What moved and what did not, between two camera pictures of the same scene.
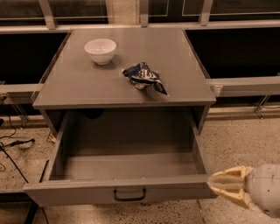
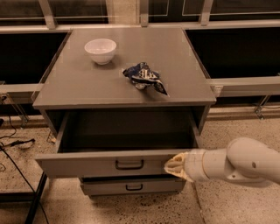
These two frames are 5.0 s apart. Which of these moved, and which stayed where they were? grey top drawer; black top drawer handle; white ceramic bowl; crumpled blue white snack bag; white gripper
Moved: grey top drawer; black top drawer handle; white gripper
Stayed: crumpled blue white snack bag; white ceramic bowl
